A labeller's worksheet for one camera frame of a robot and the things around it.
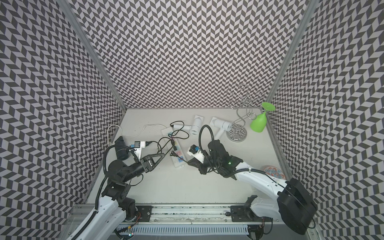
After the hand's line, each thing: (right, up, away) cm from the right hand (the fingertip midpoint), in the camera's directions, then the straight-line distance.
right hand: (190, 164), depth 76 cm
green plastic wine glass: (+38, +21, +8) cm, 44 cm away
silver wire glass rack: (+27, +35, +5) cm, 45 cm away
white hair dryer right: (+20, +19, +23) cm, 37 cm away
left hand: (-12, +5, -7) cm, 15 cm away
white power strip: (-12, +5, +18) cm, 22 cm away
